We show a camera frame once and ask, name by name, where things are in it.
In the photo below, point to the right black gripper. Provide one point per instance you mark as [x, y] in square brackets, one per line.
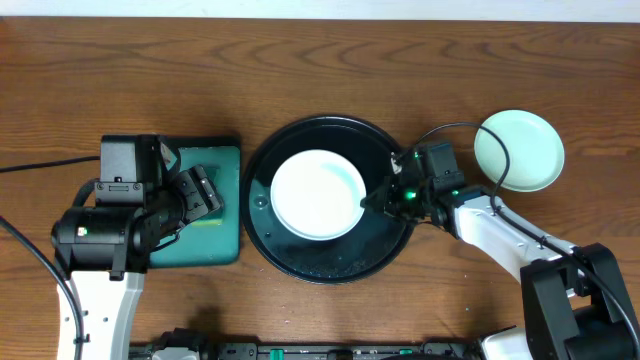
[392, 198]

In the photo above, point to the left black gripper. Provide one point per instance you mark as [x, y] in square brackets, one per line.
[197, 194]

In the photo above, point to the green yellow sponge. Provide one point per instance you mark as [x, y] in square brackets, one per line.
[214, 219]

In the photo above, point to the white plate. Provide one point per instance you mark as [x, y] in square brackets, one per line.
[316, 195]

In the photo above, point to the mint plate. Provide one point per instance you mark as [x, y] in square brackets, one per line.
[536, 151]

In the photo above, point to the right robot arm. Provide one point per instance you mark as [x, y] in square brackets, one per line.
[575, 302]

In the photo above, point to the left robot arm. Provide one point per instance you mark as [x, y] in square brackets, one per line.
[104, 242]

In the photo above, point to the green rectangular sponge tray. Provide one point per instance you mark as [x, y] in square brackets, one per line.
[216, 245]

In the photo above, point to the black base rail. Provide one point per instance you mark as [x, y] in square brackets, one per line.
[188, 344]

